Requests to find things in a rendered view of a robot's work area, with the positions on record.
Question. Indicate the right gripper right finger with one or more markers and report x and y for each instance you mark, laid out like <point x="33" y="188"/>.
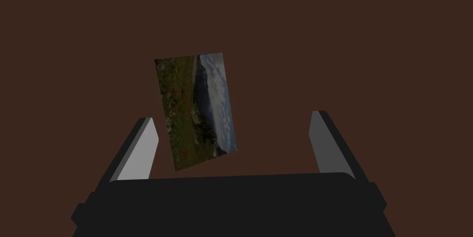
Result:
<point x="330" y="148"/>

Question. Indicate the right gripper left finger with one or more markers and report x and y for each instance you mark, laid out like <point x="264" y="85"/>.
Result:
<point x="137" y="152"/>

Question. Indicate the landscape picture on wall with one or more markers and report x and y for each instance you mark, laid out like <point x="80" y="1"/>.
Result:
<point x="196" y="111"/>

